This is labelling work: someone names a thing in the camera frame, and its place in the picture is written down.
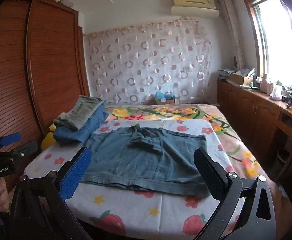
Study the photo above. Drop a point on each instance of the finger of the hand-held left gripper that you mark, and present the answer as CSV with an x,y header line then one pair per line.
x,y
29,147
10,138

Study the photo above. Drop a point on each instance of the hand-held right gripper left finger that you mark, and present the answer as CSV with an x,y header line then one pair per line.
x,y
75,172

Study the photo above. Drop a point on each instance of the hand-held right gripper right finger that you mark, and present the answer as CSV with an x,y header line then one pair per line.
x,y
211,175

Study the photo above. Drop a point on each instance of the grey-blue pants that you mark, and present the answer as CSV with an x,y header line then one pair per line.
x,y
146,160

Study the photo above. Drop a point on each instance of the folded olive pants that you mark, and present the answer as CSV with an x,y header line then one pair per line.
x,y
85,112

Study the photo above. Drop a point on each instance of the folded blue jeans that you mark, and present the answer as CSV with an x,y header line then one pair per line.
x,y
85,132

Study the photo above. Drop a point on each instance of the wooden cabinet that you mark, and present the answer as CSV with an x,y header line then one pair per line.
x,y
248,115

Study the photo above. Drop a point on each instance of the strawberry print bed sheet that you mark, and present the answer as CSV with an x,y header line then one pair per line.
x,y
141,210

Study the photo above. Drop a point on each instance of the wooden wardrobe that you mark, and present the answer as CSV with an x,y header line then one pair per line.
x,y
35,67

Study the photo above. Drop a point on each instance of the cardboard box with blue cloth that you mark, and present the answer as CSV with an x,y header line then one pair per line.
x,y
164,97

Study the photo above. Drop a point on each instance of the open cardboard box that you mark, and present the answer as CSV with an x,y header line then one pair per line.
x,y
239,78

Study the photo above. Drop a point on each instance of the pile of patterned cloth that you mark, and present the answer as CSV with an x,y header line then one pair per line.
x,y
226,73

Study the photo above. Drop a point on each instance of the white bottle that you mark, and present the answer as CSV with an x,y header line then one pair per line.
x,y
271,88

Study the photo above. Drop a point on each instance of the green capped bottle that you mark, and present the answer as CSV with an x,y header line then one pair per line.
x,y
279,91

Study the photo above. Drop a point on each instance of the circle pattern curtain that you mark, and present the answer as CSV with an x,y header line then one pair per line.
x,y
148,67

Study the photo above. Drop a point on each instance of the patterned drawn curtain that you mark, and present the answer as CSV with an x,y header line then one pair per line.
x,y
232,30

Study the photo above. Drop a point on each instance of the window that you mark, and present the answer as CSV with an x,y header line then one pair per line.
x,y
278,42

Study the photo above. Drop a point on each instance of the wall air conditioner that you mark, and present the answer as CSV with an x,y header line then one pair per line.
x,y
193,6

